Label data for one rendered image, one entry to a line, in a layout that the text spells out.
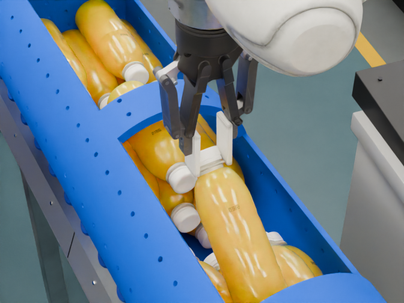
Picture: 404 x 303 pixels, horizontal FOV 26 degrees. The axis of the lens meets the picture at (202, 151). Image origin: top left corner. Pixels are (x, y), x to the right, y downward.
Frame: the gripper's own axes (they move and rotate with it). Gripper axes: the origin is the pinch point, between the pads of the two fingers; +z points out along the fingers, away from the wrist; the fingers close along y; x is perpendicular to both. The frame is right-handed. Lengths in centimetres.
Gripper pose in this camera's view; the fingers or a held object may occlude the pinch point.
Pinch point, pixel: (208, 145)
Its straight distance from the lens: 109.5
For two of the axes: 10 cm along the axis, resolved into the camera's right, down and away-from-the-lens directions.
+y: -8.9, 3.2, -3.3
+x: 4.6, 6.2, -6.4
